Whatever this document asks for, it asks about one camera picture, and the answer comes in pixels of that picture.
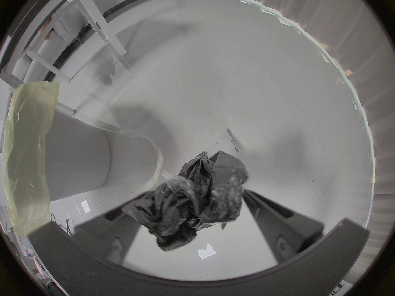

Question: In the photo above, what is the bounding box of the yellow plastic bag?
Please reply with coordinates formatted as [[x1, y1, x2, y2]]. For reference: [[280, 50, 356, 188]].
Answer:
[[2, 81, 61, 237]]

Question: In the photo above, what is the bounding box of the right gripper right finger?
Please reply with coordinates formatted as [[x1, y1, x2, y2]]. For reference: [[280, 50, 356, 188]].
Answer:
[[243, 189, 325, 263]]

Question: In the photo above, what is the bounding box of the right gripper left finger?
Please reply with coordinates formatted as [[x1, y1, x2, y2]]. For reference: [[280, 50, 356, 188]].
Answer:
[[76, 191, 155, 265]]

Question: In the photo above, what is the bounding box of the light grey sofa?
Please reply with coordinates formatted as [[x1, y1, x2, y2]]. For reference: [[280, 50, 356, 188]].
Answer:
[[12, 9, 91, 81]]

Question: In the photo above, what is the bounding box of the black plastic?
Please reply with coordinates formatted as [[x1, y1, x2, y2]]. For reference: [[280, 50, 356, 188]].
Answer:
[[123, 150, 249, 252]]

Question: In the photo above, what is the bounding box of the white trash bin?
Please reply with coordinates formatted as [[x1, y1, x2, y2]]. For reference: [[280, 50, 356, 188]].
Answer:
[[43, 110, 112, 203]]

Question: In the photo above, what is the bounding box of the grey padded white chair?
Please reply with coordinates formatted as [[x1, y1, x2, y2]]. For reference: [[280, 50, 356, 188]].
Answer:
[[0, 0, 136, 133]]

